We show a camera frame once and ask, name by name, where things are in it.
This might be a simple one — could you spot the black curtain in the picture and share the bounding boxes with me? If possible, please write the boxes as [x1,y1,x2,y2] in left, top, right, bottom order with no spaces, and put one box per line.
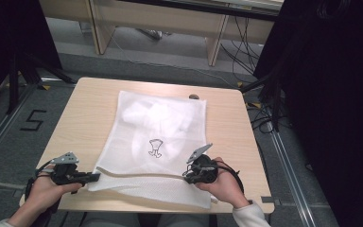
[0,0,63,112]
[252,0,363,227]

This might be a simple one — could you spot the black hanging cables bundle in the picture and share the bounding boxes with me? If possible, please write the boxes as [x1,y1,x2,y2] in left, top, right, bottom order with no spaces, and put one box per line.
[219,15,263,77]

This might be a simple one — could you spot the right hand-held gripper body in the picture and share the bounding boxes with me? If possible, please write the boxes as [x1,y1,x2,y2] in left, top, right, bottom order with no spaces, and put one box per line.
[185,143,219,185]

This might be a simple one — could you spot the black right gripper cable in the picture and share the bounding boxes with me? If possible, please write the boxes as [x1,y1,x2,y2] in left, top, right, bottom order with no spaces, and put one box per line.
[216,160,246,195]

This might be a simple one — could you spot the light wooden desk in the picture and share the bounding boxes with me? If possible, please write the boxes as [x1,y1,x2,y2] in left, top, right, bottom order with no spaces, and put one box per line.
[38,0,285,67]

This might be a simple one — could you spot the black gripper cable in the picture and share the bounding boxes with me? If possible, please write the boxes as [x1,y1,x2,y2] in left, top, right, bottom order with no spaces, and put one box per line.
[216,160,246,195]
[24,160,58,202]

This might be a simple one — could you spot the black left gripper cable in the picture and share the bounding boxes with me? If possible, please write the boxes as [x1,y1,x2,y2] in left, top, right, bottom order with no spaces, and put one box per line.
[24,160,58,202]

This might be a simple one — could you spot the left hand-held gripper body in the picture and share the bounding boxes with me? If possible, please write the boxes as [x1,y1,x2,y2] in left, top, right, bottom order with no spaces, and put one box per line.
[49,151,88,187]

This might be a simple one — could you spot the black floor cables tangle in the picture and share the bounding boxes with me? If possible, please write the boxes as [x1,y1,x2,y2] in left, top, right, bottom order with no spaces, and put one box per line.
[246,99,293,134]

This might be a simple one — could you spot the white mesh laundry bag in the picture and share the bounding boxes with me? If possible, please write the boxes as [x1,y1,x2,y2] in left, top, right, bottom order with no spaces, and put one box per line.
[87,90,218,210]

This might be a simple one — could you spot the grey tape strip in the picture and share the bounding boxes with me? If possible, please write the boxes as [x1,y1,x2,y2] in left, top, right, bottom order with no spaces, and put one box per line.
[260,196,282,206]

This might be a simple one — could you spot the black metal stand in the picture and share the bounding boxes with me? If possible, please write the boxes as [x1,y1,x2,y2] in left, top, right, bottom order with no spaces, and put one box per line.
[239,67,282,132]
[7,51,74,115]

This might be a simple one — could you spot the person's right hand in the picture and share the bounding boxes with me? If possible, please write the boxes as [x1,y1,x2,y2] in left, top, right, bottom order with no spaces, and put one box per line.
[194,156,251,210]

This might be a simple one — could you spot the person's left hand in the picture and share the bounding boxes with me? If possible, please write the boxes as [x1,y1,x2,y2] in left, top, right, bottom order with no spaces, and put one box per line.
[24,174,83,216]

